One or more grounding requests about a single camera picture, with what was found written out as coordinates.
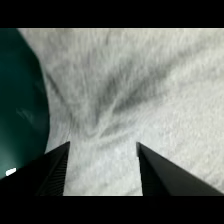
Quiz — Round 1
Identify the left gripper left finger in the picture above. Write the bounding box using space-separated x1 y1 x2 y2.
0 140 71 197

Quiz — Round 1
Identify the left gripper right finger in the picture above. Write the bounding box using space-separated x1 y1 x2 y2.
135 141 224 197

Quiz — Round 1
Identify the grey garment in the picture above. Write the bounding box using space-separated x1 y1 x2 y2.
17 27 224 197

